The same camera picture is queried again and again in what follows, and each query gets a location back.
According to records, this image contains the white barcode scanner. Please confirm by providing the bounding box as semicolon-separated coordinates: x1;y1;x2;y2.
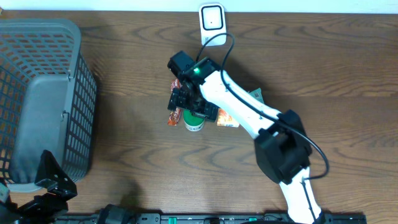
199;3;226;45

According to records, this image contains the red orange snack bar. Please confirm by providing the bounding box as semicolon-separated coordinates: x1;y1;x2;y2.
167;79;182;126

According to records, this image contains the orange snack box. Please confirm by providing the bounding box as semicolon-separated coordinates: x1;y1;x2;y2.
216;108;239;128

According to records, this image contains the teal wet wipes pack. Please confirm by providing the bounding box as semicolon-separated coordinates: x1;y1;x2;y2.
249;88;264;104

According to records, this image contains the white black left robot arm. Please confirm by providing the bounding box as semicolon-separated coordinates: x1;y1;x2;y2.
1;150;137;224

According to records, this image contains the green lid jar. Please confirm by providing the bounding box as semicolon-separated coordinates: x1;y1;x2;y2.
183;110;205;132

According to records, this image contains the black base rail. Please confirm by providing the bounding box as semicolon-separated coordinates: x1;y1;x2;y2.
55;212;368;224

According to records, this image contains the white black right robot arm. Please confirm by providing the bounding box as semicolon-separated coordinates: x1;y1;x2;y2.
167;51;325;223

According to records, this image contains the grey plastic basket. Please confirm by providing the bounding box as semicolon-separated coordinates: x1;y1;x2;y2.
1;19;97;192

